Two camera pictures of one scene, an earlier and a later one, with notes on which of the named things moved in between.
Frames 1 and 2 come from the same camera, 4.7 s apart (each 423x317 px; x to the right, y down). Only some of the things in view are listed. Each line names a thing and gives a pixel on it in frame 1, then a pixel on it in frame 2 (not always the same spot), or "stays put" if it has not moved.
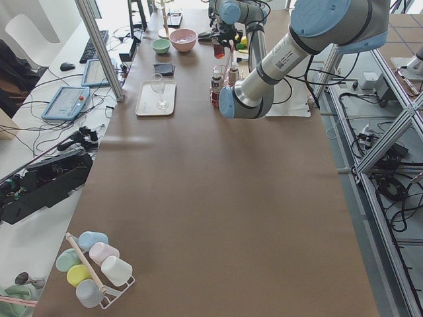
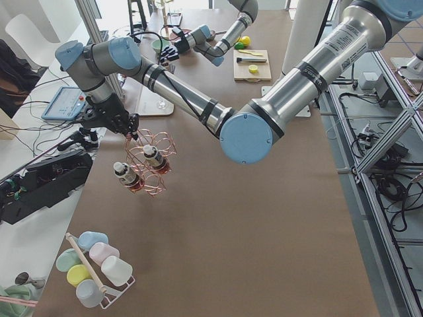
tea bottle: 234,72 -> 156,159
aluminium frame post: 101,46 stays put
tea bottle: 216,86 -> 127,176
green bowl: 161,46 stays put
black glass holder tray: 174,20 stays put
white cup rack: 110,296 stays put
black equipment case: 41,183 stays put
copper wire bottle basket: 224,76 -> 149,154
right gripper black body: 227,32 -> 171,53
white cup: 118,271 stays put
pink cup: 98,251 stays put
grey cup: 88,294 stays put
